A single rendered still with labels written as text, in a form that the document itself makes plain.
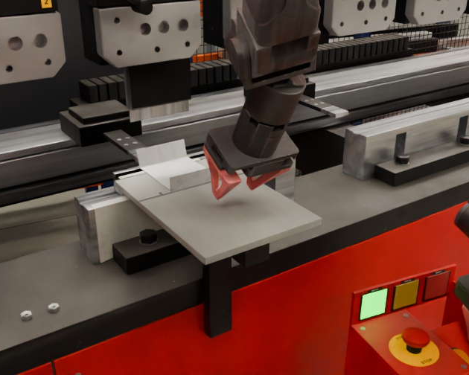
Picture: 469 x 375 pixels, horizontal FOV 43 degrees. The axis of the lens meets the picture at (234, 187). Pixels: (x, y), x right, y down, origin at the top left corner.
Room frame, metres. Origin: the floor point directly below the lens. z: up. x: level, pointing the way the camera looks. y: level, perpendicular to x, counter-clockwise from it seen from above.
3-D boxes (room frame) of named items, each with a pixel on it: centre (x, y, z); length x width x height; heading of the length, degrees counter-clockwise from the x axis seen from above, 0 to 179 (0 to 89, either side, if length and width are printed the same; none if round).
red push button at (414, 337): (0.69, -0.26, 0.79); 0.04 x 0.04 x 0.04
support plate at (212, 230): (0.75, 0.03, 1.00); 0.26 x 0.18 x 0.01; 34
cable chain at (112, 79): (1.32, 0.16, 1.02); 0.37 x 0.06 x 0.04; 124
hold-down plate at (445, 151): (1.16, -0.42, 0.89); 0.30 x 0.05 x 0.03; 124
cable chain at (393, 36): (1.63, -0.31, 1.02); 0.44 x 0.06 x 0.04; 124
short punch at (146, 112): (0.87, 0.11, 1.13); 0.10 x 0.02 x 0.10; 124
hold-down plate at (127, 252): (0.85, 0.05, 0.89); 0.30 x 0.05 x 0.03; 124
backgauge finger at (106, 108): (1.00, 0.21, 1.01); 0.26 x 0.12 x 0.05; 34
